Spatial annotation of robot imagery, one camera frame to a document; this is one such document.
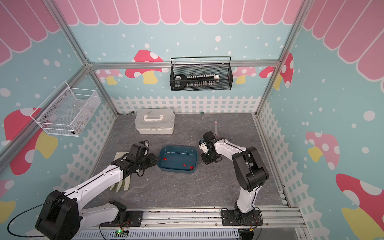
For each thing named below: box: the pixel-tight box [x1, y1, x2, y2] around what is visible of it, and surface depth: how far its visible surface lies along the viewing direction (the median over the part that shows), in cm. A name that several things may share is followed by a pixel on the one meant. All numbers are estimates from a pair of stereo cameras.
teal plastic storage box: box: [157, 145, 199, 174], surface depth 96 cm
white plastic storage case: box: [134, 109, 176, 134], surface depth 104 cm
